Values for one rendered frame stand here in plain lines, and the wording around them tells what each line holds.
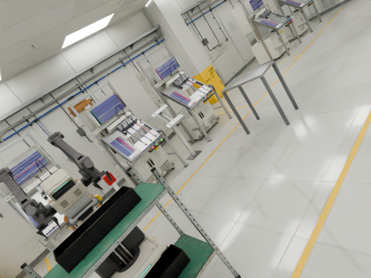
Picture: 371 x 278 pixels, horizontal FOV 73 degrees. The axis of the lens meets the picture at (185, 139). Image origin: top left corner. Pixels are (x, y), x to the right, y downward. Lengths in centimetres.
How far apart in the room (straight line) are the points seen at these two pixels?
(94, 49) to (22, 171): 328
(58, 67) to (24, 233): 328
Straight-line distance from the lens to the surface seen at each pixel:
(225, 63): 824
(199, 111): 499
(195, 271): 194
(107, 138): 423
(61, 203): 222
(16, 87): 576
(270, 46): 738
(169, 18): 684
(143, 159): 428
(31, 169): 405
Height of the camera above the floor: 157
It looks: 16 degrees down
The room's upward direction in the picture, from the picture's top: 35 degrees counter-clockwise
